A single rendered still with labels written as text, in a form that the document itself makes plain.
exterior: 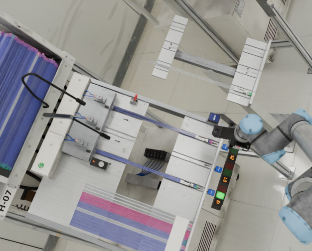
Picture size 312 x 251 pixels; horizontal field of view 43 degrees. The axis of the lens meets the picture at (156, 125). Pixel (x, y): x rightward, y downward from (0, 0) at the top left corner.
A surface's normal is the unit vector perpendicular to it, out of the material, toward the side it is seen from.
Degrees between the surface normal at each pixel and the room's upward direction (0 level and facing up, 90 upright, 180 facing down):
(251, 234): 0
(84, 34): 90
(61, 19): 90
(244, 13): 90
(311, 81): 0
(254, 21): 90
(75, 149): 44
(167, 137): 0
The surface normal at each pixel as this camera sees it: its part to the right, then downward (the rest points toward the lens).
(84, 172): 0.03, -0.25
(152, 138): -0.64, -0.42
